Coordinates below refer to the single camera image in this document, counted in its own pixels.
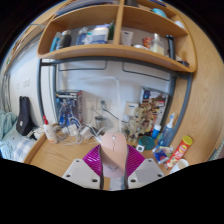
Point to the blue robot model kit box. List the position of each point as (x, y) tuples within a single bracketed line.
[(68, 108)]

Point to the white power adapter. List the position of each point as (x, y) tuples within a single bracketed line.
[(71, 129)]

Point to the pink computer mouse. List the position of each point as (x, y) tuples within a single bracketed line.
[(113, 153)]

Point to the red and yellow chips can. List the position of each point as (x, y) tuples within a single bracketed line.
[(180, 151)]

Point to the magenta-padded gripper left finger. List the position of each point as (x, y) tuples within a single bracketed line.
[(78, 171)]

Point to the blue plaid bedding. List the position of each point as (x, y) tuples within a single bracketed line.
[(18, 148)]

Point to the small white desk clock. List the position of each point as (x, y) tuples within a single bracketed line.
[(140, 148)]

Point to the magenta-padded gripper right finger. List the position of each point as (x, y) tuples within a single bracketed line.
[(146, 171)]

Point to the blue tissue pack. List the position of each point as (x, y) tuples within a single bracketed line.
[(162, 154)]

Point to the brown tree figurine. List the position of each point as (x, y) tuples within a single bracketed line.
[(140, 120)]

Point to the white lotion pump bottle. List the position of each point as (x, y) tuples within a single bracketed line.
[(50, 131)]

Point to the wooden side cabinet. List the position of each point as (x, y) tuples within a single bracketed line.
[(206, 100)]

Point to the blue spray bottle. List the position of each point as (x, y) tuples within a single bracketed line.
[(167, 133)]

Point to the white power strip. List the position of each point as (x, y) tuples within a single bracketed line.
[(86, 131)]

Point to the colourful figure box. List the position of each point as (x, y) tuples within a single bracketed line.
[(156, 98)]

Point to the black bag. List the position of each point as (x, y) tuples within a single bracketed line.
[(25, 115)]

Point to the wooden shelf unit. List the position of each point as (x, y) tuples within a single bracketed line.
[(113, 51)]

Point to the round teal tin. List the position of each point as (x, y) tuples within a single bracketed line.
[(147, 142)]

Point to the white desk lamp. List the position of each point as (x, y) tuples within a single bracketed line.
[(118, 100)]

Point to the teal blanket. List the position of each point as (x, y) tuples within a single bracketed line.
[(6, 123)]

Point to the grey metal hutch frame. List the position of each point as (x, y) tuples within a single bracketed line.
[(40, 93)]

